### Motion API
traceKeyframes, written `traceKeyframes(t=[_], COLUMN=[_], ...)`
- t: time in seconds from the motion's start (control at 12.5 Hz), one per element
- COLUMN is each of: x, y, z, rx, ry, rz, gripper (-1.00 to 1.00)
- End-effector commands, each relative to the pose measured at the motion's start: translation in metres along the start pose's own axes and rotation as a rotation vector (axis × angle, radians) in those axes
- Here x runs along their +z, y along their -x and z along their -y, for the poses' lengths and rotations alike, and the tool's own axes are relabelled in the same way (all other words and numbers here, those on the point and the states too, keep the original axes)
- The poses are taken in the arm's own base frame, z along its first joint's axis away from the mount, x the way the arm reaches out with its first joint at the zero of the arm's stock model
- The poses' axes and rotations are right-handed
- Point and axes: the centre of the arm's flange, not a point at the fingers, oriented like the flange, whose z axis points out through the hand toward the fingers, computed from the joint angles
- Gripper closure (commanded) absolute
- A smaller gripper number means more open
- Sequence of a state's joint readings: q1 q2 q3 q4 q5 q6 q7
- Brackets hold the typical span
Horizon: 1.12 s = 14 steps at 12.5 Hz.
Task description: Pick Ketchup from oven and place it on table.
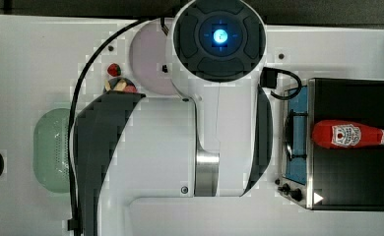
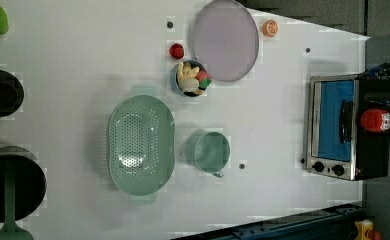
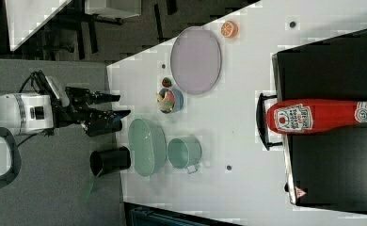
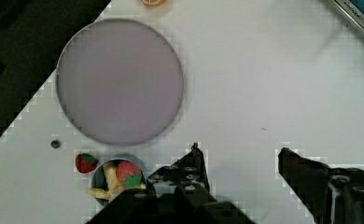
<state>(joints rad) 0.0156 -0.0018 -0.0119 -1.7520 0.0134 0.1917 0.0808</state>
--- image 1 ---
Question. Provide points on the green perforated oval basket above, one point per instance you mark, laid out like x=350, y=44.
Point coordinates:
x=50, y=151

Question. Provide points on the black toaster oven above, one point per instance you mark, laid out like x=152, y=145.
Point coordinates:
x=319, y=178

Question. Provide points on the red toy strawberry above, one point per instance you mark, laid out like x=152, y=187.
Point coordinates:
x=114, y=70

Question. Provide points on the red ketchup bottle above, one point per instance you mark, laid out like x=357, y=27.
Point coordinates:
x=346, y=134

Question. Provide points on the dark bowl of toy food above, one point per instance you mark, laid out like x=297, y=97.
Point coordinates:
x=119, y=84

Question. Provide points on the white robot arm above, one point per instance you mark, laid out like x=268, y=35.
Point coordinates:
x=210, y=137

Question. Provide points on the purple round plate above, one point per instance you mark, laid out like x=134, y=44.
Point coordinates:
x=147, y=61

